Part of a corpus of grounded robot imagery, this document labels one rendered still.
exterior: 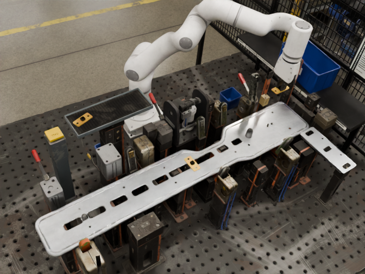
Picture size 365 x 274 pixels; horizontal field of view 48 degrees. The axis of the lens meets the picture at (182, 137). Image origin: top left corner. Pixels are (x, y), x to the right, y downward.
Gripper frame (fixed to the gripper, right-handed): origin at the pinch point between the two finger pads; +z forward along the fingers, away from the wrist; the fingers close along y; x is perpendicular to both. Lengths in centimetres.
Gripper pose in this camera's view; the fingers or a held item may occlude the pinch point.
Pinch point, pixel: (281, 85)
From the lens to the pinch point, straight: 194.3
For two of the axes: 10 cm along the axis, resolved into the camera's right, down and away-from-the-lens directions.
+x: 8.2, -3.8, 4.3
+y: 5.7, 6.5, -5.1
